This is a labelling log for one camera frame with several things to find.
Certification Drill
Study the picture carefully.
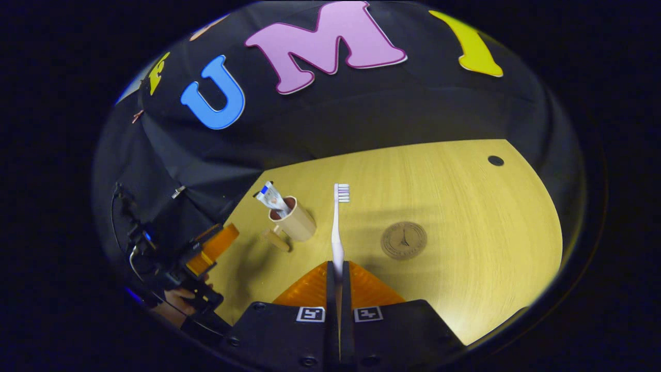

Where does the pale pink toothbrush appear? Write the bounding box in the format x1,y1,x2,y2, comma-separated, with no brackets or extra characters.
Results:
330,183,351,282

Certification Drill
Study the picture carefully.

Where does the beige cup with handle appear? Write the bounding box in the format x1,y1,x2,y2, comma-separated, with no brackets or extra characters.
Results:
262,196,317,253

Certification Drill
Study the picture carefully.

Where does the round cork coaster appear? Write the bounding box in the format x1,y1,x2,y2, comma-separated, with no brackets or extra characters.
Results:
381,222,428,260

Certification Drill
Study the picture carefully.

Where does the wooden desktop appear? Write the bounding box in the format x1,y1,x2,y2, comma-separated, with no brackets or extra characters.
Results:
207,138,563,346

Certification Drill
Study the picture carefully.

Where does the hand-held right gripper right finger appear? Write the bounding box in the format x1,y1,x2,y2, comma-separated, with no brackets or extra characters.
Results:
341,261,465,372

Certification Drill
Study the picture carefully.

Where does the white toothpaste tube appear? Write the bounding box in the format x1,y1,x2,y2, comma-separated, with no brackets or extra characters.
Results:
255,181,291,218

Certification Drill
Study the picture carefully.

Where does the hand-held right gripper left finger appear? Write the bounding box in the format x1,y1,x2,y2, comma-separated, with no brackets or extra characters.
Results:
219,261,340,372

